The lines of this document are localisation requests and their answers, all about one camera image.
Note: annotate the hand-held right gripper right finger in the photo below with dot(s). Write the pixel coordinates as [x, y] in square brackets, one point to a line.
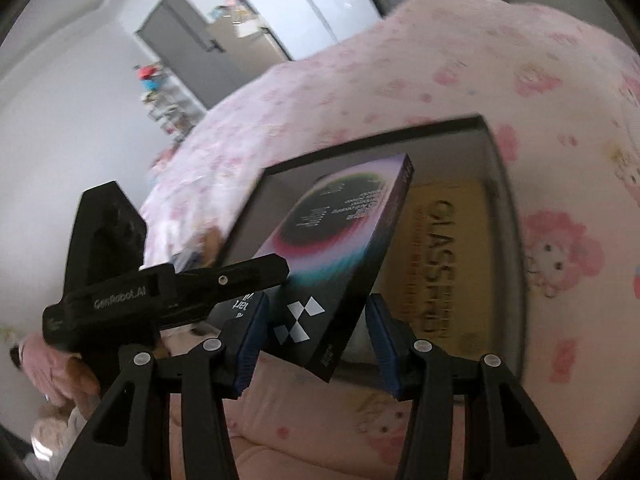
[382, 346]

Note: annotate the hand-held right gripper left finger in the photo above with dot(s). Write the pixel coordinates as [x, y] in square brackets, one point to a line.
[252, 341]

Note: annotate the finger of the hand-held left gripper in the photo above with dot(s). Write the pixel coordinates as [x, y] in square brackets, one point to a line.
[225, 280]

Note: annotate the dark colourful printed box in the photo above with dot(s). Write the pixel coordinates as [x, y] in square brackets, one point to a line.
[330, 240]

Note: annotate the black storage box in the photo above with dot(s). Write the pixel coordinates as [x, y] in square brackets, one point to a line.
[505, 210]

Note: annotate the person's left forearm pink sleeve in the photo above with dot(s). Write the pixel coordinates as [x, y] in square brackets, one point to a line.
[45, 367]

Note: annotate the person's left hand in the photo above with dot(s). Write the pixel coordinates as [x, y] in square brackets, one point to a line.
[82, 376]

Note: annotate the yellow book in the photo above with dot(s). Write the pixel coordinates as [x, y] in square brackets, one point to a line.
[450, 260]

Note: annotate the person's pink pajama clothing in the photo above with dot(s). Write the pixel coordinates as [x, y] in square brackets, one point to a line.
[310, 462]

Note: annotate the shelf rack with colourful clutter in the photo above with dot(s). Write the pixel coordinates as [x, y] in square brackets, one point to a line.
[165, 105]

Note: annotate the grey door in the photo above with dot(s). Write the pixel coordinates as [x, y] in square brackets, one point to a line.
[190, 45]

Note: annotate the beige cabinet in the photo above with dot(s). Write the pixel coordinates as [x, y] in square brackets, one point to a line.
[260, 40]

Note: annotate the pink printed blanket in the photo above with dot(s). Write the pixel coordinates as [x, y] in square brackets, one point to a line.
[375, 85]

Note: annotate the white wardrobe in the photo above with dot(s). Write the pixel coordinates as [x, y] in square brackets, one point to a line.
[320, 0]

